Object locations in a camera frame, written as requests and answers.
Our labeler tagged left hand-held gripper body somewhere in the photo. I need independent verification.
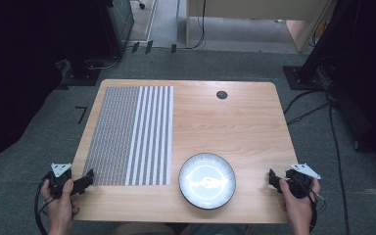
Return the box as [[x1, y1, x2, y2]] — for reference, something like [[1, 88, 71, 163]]
[[47, 162, 76, 199]]

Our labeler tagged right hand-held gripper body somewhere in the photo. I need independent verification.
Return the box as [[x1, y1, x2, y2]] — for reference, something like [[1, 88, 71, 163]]
[[284, 163, 322, 200]]

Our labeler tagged person's right hand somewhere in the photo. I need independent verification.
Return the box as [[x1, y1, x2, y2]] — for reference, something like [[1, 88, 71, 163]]
[[278, 177, 322, 235]]

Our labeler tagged person's left hand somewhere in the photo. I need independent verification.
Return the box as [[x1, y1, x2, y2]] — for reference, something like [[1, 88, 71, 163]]
[[39, 178, 79, 235]]

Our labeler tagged grey striped placemat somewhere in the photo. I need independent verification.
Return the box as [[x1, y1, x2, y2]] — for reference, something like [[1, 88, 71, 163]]
[[81, 85, 175, 187]]

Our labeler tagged black angled tape mark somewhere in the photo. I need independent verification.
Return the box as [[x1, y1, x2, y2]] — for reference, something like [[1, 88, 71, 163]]
[[74, 105, 89, 125]]

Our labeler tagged white plate with dark rim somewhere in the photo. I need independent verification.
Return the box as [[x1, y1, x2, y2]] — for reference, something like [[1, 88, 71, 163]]
[[177, 152, 237, 211]]

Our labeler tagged black stand base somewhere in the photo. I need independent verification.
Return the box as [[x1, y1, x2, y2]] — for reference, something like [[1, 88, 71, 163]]
[[282, 64, 326, 91], [56, 58, 102, 91]]

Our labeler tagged dark cabinet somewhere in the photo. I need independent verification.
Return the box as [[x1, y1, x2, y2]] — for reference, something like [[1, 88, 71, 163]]
[[106, 0, 135, 59]]

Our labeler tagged light wooden desk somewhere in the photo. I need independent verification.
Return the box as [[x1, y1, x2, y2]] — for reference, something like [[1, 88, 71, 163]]
[[185, 0, 338, 54]]

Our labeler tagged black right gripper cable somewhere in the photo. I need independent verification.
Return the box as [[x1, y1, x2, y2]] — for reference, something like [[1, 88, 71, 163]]
[[307, 190, 328, 233]]

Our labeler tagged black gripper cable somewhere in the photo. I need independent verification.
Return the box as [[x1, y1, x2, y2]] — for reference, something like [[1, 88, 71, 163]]
[[33, 174, 53, 235], [307, 190, 328, 233]]

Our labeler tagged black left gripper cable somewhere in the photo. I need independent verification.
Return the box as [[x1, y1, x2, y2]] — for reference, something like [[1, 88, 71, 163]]
[[33, 174, 53, 235]]

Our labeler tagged long black floor cable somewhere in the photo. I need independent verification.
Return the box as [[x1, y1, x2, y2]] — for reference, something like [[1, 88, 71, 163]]
[[326, 94, 351, 235]]

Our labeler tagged grey cable by stand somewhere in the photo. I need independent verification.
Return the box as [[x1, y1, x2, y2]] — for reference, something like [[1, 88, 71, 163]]
[[83, 56, 122, 71]]

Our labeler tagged black hanging cable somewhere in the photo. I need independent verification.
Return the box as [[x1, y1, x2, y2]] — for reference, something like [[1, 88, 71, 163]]
[[186, 0, 208, 51]]

